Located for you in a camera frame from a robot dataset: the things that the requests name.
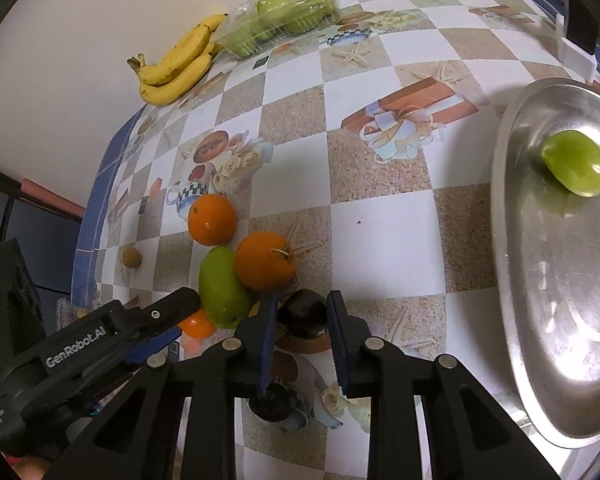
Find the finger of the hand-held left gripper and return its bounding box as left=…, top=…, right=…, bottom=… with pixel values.
left=130, top=327, right=181, bottom=363
left=102, top=287, right=201, bottom=341

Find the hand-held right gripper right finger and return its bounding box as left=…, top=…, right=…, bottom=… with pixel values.
left=326, top=290, right=561, bottom=480

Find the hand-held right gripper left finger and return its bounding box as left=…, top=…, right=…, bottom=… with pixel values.
left=45, top=292, right=281, bottom=480

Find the small mandarin orange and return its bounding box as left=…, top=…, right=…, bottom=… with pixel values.
left=177, top=308, right=218, bottom=339

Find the oval metal tray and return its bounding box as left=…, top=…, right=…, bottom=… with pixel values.
left=490, top=77, right=600, bottom=448

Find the green mango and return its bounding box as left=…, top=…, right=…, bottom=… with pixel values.
left=198, top=246, right=261, bottom=329

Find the checkered printed tablecloth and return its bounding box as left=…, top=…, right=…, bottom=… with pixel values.
left=70, top=0, right=600, bottom=480

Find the red wooden bar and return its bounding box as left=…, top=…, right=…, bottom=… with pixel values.
left=22, top=179, right=88, bottom=216

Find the yellow banana bunch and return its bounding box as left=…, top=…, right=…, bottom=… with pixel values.
left=126, top=12, right=229, bottom=107

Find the single green jujube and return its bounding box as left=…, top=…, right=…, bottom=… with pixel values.
left=540, top=130, right=600, bottom=197

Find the pile of green jujubes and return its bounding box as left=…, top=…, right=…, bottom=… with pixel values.
left=227, top=0, right=338, bottom=56

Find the white plastic stand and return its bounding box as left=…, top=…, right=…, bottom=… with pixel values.
left=555, top=15, right=597, bottom=81

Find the black rectangular device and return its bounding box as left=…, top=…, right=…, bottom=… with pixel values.
left=566, top=0, right=600, bottom=56

